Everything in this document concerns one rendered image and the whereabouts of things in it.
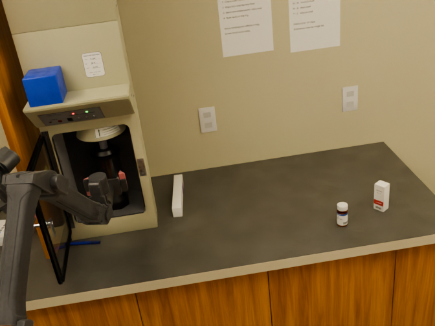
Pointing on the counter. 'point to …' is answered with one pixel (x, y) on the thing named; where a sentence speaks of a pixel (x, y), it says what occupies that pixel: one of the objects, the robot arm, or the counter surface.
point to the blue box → (44, 86)
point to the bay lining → (129, 161)
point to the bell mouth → (90, 135)
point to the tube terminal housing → (68, 33)
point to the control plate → (72, 116)
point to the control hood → (92, 96)
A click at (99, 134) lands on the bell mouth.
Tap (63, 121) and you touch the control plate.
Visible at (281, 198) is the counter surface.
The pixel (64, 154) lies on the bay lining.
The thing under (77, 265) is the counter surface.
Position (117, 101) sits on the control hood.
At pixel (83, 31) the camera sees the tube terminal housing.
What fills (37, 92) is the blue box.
